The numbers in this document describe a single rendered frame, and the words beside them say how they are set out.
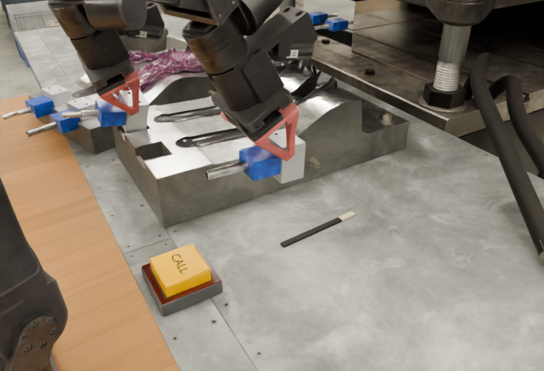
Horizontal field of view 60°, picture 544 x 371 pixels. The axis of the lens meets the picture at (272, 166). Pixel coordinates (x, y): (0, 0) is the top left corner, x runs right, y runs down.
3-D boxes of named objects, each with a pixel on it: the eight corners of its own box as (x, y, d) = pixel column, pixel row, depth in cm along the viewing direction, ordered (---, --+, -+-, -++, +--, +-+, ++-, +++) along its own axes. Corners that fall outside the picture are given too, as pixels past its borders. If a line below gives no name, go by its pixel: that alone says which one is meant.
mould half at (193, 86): (95, 155, 92) (83, 102, 86) (34, 117, 107) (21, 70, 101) (268, 86, 124) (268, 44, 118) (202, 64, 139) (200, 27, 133)
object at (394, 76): (443, 142, 113) (448, 114, 109) (213, 25, 209) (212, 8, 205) (628, 78, 150) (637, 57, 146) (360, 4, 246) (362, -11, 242)
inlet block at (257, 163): (215, 202, 59) (214, 164, 56) (200, 184, 62) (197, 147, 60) (303, 177, 65) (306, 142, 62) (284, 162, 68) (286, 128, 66)
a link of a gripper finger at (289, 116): (289, 127, 66) (261, 75, 60) (320, 148, 60) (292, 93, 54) (252, 159, 65) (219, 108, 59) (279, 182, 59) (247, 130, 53)
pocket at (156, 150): (147, 182, 73) (144, 161, 72) (137, 167, 77) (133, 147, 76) (175, 174, 76) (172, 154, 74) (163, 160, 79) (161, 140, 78)
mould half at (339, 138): (163, 228, 72) (152, 151, 65) (117, 156, 91) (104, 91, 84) (405, 148, 94) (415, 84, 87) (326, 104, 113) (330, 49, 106)
